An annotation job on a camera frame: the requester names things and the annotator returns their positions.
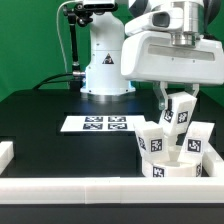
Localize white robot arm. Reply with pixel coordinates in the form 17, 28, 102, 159
83, 0, 224, 108

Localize white U-shaped fence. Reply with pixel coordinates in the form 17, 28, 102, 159
0, 139, 224, 205

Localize white cable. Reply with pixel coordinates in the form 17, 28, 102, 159
55, 0, 78, 73

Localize white marker base plate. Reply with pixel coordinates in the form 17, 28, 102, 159
61, 115, 145, 133

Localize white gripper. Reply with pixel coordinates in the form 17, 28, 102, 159
121, 6, 224, 110

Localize camera on mount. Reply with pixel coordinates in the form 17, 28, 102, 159
83, 0, 116, 11

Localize white round stool seat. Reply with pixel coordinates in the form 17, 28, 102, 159
142, 152, 203, 178

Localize black cables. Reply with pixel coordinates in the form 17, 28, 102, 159
32, 72, 78, 90

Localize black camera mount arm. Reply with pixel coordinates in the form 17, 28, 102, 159
63, 3, 93, 91

